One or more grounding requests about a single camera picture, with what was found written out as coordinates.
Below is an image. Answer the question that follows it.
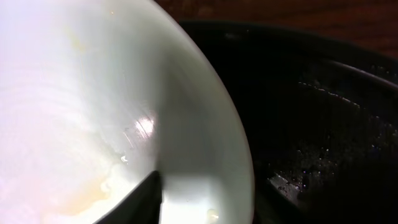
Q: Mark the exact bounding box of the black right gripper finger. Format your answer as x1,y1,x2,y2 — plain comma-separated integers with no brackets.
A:
96,170,162,224

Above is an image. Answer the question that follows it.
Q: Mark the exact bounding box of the mint green plate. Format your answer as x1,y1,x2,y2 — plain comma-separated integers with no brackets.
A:
1,0,254,223

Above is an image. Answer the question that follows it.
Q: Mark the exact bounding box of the round black tray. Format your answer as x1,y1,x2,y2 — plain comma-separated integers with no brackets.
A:
181,21,397,223

